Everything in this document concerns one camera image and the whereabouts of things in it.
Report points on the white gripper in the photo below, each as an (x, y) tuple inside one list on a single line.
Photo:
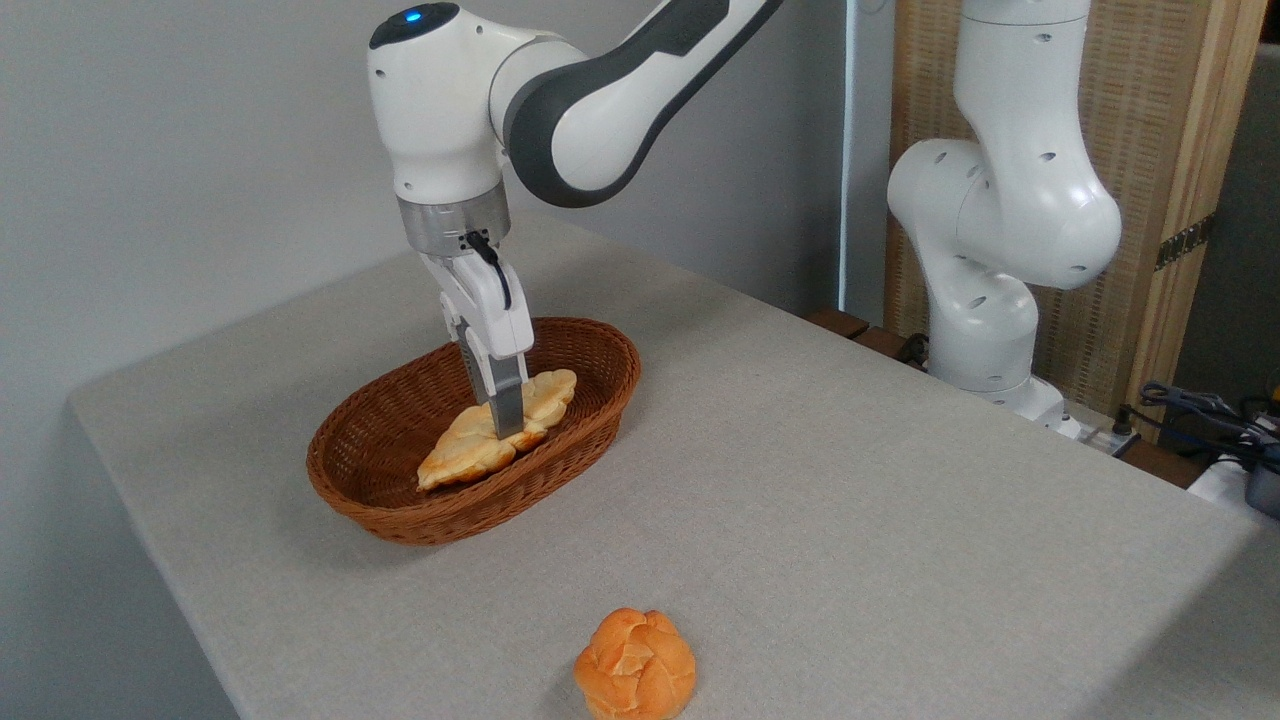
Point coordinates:
[(490, 305)]

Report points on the long braided bread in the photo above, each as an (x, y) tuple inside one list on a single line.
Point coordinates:
[(460, 450)]

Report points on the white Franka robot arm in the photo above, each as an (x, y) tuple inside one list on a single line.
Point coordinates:
[(1000, 210)]

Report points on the round orange bread bun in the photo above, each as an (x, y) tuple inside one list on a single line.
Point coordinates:
[(635, 665)]

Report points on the brown wicker oval basket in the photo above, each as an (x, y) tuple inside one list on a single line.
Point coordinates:
[(380, 450)]

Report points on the brown wooden base board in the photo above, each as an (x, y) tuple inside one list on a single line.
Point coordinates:
[(845, 322)]

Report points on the black power plug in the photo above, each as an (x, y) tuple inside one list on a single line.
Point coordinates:
[(1124, 420)]

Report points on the woven wooden folding screen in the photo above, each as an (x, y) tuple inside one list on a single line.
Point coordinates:
[(1140, 100)]

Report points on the dark metal screen hinge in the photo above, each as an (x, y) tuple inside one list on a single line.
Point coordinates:
[(1185, 242)]

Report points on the white flat device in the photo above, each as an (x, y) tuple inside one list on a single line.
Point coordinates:
[(1215, 482)]

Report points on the white vertical post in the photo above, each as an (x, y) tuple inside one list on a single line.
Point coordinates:
[(865, 150)]

